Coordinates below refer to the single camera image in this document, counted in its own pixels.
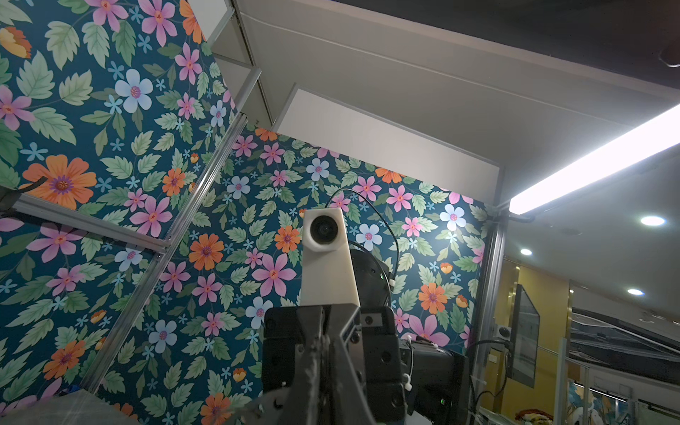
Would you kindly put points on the black monitor on stand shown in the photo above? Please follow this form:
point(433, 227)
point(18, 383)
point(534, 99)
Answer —
point(525, 327)

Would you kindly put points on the ceiling strip light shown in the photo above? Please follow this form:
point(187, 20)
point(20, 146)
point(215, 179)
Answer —
point(647, 140)

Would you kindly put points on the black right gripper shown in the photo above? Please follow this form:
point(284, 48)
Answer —
point(350, 375)

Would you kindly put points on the aluminium frame post back right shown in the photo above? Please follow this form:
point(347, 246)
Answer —
point(117, 337)

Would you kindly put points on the aluminium horizontal back bar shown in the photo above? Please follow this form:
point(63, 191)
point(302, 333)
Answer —
point(47, 211)

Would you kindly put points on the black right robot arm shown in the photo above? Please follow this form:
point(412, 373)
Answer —
point(436, 380)

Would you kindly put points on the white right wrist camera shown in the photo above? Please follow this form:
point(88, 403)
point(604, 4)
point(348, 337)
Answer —
point(327, 272)

